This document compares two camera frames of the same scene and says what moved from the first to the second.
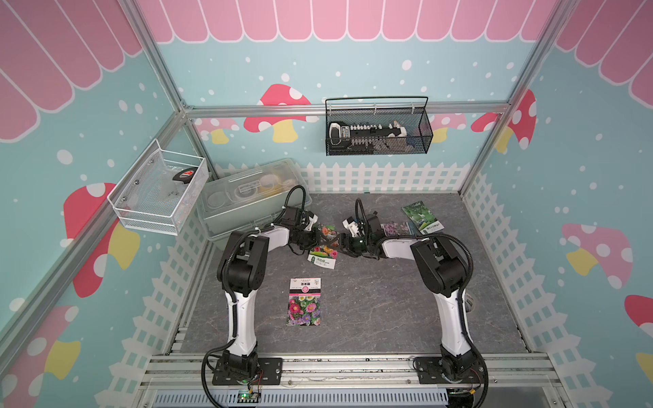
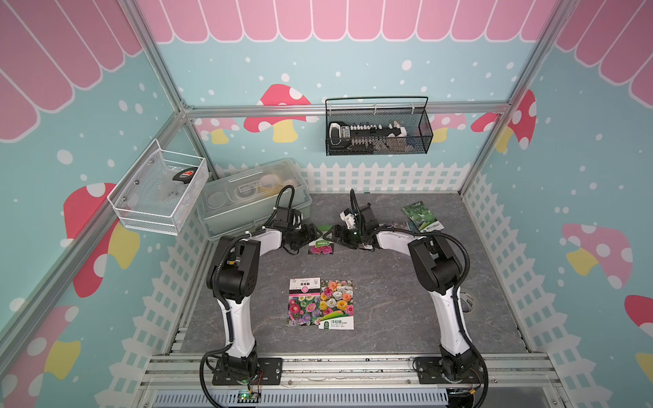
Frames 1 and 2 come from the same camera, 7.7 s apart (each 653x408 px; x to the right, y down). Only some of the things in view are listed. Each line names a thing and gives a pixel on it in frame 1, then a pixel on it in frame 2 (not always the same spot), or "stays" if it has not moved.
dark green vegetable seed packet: (423, 218) stays
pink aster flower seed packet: (303, 303) stays
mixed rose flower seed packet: (326, 253) -> (337, 304)
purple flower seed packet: (397, 229) stays
